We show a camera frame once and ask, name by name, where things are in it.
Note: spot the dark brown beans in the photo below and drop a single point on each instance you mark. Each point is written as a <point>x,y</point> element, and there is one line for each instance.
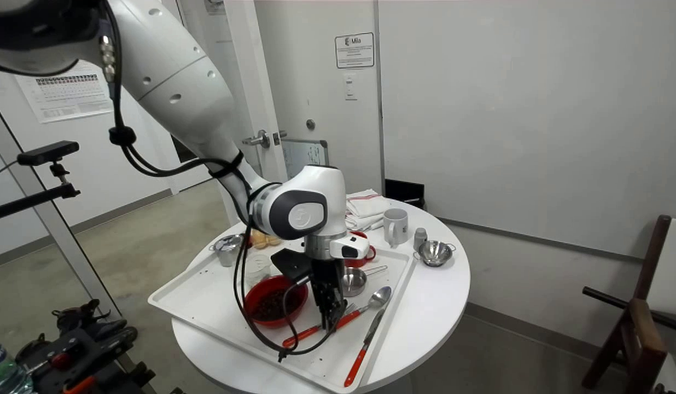
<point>274,307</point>

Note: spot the black orange clamp tools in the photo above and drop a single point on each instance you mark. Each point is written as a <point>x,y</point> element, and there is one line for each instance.
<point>88,353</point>

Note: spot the white plastic tray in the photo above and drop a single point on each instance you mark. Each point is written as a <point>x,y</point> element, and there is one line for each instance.
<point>206,299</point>

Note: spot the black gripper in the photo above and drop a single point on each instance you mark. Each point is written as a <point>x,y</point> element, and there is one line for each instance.
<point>328,280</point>

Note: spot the red plastic bowl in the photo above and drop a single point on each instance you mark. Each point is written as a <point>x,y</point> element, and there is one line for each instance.
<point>273,285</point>

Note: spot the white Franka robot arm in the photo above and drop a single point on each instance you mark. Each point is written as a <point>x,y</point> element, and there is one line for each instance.
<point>185,80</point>

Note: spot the beige bread roll cluster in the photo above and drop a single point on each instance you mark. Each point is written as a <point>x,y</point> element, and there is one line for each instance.
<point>263,239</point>

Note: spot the round white table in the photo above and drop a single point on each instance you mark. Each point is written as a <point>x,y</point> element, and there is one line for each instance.
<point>438,307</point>

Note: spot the small steel shaker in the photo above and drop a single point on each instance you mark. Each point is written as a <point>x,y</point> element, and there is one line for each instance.
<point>421,236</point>

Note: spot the black box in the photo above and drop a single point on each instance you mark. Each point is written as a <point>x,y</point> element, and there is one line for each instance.
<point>404,193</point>

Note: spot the black stereo camera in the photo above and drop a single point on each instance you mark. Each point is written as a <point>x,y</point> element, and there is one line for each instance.
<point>50,153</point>

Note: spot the steel canister with lid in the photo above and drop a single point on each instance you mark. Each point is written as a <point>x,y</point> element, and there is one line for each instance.
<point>227,253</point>

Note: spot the grey metal stand pole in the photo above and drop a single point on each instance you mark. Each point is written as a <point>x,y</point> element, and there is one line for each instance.
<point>60,232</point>

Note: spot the small open steel bowl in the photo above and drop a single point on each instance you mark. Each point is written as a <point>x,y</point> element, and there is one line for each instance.
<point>357,283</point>

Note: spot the white red kitchen towel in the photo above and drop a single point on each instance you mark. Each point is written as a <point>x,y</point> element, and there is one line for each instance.
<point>370,209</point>

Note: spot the red mug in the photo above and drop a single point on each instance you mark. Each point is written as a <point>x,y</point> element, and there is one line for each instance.
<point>369,255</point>

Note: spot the white door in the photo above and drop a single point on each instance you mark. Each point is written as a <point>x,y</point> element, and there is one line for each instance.
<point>262,109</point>

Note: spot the white light switch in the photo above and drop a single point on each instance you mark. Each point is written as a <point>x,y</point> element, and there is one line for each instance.
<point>351,87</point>

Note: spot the white wall sign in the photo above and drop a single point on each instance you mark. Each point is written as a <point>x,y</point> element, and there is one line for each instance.
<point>355,50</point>

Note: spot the shiny steel bowl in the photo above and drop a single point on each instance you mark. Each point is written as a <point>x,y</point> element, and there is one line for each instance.
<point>434,255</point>

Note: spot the dark wooden chair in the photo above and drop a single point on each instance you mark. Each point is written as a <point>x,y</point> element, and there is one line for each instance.
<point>635,335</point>

